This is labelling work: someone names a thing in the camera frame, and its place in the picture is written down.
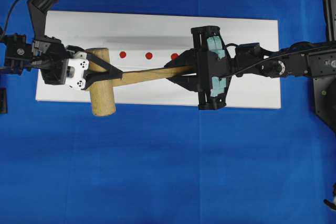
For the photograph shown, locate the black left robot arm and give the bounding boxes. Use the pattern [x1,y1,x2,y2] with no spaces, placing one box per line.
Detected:
[1,34,123,90]

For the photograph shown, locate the large white base board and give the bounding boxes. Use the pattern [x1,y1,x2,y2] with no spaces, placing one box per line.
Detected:
[36,10,281,109]

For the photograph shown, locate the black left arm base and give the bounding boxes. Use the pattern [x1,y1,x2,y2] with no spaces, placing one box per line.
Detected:
[0,88,8,114]

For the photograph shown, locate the black white clamp object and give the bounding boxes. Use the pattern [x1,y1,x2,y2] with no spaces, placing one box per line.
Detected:
[323,183,336,211]

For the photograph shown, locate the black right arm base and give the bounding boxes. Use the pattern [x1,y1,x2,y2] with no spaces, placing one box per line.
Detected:
[313,76,335,132]

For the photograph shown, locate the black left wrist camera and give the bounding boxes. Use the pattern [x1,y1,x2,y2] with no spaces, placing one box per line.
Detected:
[27,0,59,39]

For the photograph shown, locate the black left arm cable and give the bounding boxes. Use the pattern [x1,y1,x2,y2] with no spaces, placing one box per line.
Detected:
[0,0,34,37]

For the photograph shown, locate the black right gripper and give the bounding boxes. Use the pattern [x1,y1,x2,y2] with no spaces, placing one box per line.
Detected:
[164,26,231,110]

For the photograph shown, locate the blue table cloth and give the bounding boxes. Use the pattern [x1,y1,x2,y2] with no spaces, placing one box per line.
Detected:
[1,0,335,223]

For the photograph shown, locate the wooden mallet hammer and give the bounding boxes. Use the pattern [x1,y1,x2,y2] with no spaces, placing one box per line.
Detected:
[83,47,201,117]

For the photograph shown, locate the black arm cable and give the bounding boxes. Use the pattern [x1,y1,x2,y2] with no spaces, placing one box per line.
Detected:
[217,42,310,79]
[0,0,34,37]

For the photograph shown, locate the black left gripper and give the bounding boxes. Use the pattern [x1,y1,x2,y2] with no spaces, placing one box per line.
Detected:
[31,37,122,90]

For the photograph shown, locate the small white raised block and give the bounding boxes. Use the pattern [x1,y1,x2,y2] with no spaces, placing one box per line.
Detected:
[102,42,189,71]

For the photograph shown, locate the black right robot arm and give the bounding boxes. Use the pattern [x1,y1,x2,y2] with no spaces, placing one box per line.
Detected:
[166,26,335,110]

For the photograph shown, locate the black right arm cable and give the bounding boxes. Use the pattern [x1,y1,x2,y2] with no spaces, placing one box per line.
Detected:
[217,42,310,79]

